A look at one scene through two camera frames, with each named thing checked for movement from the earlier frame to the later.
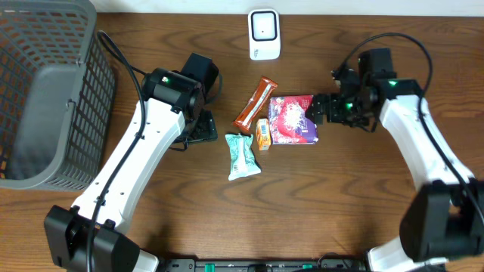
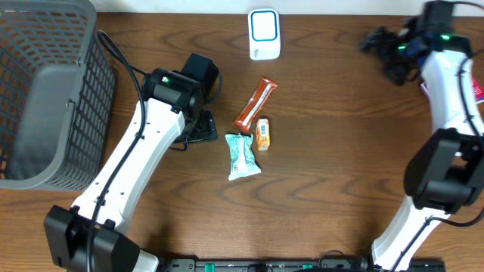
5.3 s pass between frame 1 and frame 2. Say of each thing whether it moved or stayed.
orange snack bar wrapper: stayed
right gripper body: moved
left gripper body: stayed
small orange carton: stayed
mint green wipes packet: stayed
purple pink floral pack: moved
